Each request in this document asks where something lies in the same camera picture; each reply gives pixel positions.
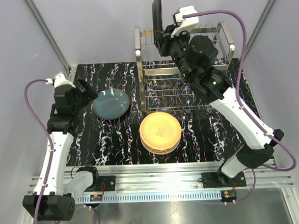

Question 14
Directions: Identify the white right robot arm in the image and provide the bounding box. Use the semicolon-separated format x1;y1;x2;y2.
154;25;284;187

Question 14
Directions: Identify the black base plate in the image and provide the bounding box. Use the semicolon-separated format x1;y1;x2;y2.
198;172;247;189
85;175;116;193

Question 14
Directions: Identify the slotted cable duct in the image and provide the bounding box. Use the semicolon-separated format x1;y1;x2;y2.
76;190;222;204

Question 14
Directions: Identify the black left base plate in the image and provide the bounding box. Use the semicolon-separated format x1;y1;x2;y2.
85;175;116;193

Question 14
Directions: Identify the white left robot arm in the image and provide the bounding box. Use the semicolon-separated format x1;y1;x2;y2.
23;79;101;222

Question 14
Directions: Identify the yellow plate with drawing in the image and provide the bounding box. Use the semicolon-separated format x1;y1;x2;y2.
139;112;182;140

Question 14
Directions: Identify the dark striped rim plate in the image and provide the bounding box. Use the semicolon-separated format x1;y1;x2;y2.
152;0;163;31

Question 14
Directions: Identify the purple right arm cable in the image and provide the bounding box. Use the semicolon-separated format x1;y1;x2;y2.
182;6;299;204

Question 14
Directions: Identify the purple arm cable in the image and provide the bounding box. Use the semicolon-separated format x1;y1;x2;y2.
182;6;299;204
24;77;101;224

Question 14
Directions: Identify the steel wire dish rack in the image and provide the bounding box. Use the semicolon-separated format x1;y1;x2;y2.
135;22;235;114

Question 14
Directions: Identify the pink bottom plate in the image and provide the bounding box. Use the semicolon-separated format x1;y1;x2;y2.
140;138;181;155

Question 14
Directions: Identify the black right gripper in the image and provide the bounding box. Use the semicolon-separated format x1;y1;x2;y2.
156;23;194;82

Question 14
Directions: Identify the blue glazed plate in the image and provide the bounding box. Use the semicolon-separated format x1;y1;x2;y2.
92;88;130;120

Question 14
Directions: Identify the aluminium front rail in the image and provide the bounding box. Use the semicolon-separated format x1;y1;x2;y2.
26;158;294;197

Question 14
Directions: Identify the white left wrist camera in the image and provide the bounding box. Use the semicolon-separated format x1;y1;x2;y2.
45;72;76;88

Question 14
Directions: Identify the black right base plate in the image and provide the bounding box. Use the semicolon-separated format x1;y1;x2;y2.
198;172;247;189

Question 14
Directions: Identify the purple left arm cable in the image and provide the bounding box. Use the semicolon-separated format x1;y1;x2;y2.
24;77;101;224

